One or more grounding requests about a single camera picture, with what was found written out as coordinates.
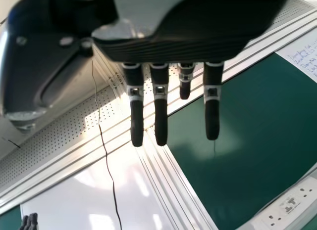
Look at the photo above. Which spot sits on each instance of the dark fabric item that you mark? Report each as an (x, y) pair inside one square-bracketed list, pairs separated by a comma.
[(30, 222)]

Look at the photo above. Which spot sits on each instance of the white handwritten paper sheet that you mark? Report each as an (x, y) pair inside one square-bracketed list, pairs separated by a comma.
[(302, 57)]

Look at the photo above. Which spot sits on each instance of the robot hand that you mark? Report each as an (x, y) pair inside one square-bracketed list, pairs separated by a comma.
[(188, 29)]

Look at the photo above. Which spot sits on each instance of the white socket strip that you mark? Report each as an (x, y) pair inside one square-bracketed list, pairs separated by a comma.
[(289, 205)]

